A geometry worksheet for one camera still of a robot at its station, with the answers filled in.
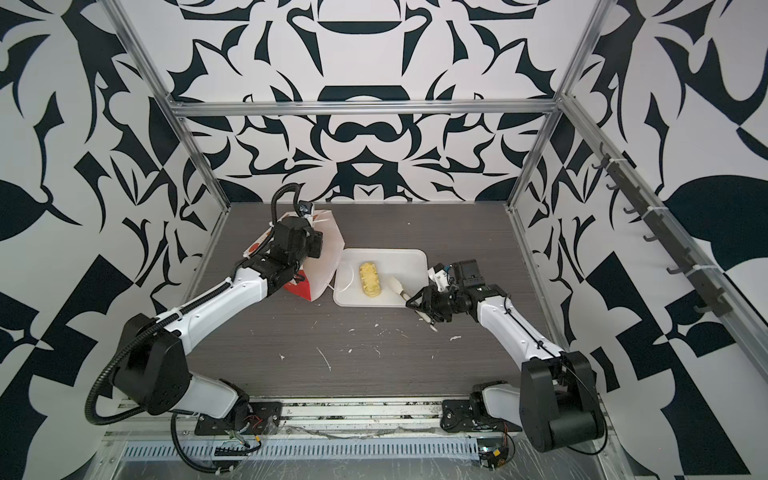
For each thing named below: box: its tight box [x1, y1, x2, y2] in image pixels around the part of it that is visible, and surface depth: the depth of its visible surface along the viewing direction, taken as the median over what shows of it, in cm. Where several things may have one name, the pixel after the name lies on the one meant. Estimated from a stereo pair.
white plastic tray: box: [333, 248, 429, 307], surface depth 98 cm
